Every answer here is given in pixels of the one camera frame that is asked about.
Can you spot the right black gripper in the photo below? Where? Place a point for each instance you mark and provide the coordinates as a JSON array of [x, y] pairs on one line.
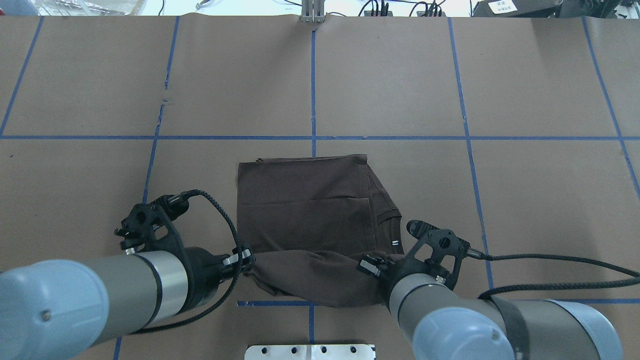
[[396, 271]]

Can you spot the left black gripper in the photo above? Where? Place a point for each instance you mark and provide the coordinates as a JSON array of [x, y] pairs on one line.
[[204, 272]]

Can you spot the dark brown t-shirt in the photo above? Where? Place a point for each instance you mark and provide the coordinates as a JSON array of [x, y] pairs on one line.
[[310, 220]]

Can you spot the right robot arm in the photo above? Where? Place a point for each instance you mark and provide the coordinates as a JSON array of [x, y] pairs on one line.
[[440, 325]]

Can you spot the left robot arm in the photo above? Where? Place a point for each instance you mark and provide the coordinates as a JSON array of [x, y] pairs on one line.
[[56, 309]]

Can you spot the brown kraft paper cover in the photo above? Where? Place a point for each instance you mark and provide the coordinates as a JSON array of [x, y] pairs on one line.
[[520, 135]]

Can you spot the black box white label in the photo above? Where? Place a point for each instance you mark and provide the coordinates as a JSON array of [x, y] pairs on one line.
[[516, 8]]

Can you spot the clear plastic bag sheet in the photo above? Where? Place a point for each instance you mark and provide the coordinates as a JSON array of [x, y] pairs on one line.
[[88, 7]]

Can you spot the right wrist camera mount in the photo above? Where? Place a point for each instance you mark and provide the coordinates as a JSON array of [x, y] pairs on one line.
[[448, 252]]

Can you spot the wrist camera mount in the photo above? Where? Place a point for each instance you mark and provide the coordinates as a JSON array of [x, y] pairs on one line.
[[149, 226], [448, 252]]

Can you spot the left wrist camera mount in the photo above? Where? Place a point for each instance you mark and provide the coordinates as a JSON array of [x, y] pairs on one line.
[[149, 226]]

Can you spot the aluminium frame post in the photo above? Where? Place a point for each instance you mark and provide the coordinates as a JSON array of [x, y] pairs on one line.
[[313, 11]]

